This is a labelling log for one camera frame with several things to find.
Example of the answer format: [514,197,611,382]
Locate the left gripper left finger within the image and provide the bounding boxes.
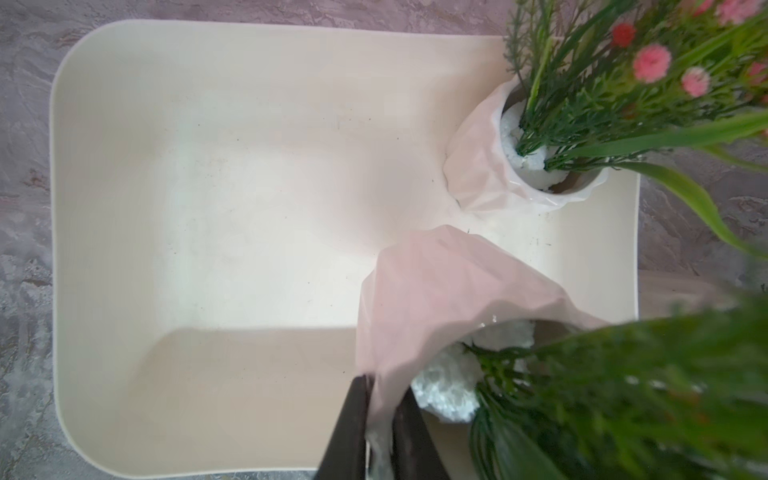
[314,375,373,480]

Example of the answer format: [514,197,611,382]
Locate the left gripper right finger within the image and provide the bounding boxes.
[391,389,450,480]

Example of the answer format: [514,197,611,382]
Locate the pink flower pot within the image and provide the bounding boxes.
[442,0,768,259]
[355,224,768,480]

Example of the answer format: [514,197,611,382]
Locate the white plastic storage box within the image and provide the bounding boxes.
[50,20,639,478]

